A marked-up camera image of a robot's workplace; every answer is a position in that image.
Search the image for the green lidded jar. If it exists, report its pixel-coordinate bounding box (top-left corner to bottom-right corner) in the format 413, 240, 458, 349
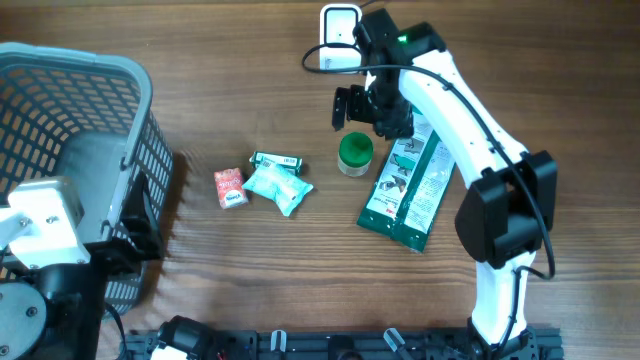
338, 132, 374, 177

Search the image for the green Axe Brand box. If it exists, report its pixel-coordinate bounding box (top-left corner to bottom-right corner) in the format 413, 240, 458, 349
249, 151, 303, 176

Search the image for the green 3M gloves package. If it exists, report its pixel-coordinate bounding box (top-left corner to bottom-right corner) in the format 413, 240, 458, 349
357, 111, 455, 253

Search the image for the orange Kleenex tissue pack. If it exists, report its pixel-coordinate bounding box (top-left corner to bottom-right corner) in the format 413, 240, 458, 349
214, 168, 248, 209

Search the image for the light green wipes pack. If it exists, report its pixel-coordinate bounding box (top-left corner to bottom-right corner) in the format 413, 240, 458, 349
242, 160, 314, 217

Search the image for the grey plastic mesh basket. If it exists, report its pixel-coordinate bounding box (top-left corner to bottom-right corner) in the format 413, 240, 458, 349
1, 42, 173, 313

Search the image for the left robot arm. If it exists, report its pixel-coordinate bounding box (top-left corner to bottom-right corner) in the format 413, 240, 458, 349
1, 174, 164, 359

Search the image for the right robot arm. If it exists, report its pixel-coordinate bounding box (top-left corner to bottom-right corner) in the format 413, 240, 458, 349
332, 9, 557, 359

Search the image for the white barcode scanner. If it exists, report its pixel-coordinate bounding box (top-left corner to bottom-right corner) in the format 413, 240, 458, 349
319, 3, 362, 70

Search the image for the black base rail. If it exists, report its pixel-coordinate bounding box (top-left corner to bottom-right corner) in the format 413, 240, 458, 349
124, 328, 565, 360

